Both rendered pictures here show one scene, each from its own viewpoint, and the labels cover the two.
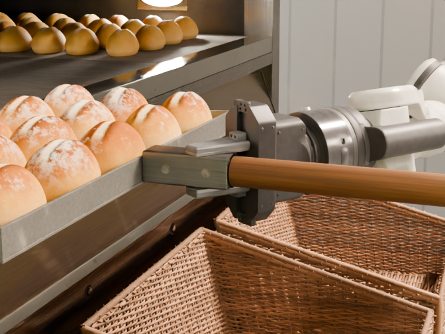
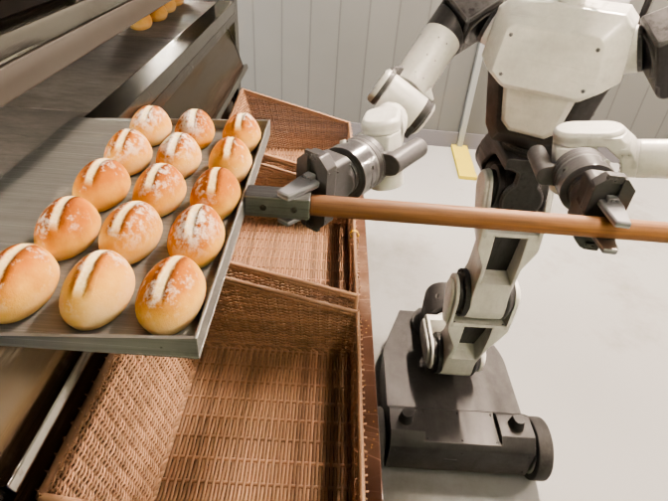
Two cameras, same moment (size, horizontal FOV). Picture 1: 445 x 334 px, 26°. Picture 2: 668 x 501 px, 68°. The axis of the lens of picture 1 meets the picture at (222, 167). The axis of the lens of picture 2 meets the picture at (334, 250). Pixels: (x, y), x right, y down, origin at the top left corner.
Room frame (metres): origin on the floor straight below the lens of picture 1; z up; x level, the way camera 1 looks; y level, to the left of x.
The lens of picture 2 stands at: (0.34, 0.16, 1.55)
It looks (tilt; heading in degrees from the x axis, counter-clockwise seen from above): 36 degrees down; 340
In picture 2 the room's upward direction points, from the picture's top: 4 degrees clockwise
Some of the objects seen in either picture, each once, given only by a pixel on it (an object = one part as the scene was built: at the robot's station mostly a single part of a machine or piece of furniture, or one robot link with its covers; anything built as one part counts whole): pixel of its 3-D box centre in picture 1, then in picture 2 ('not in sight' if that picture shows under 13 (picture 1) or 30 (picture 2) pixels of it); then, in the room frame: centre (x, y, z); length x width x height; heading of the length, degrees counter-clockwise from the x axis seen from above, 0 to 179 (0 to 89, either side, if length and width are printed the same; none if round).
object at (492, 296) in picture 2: not in sight; (496, 250); (1.24, -0.64, 0.78); 0.18 x 0.15 x 0.47; 71
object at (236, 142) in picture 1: (216, 143); (297, 185); (0.93, 0.01, 1.22); 0.06 x 0.03 x 0.02; 126
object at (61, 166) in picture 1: (60, 169); (196, 231); (0.86, 0.15, 1.21); 0.10 x 0.07 x 0.05; 164
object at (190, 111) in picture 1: (183, 114); (242, 129); (1.16, 0.05, 1.21); 0.10 x 0.07 x 0.05; 164
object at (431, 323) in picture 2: not in sight; (451, 343); (1.36, -0.69, 0.28); 0.21 x 0.20 x 0.13; 161
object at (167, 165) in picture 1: (189, 167); (278, 202); (0.93, 0.03, 1.19); 0.09 x 0.04 x 0.03; 71
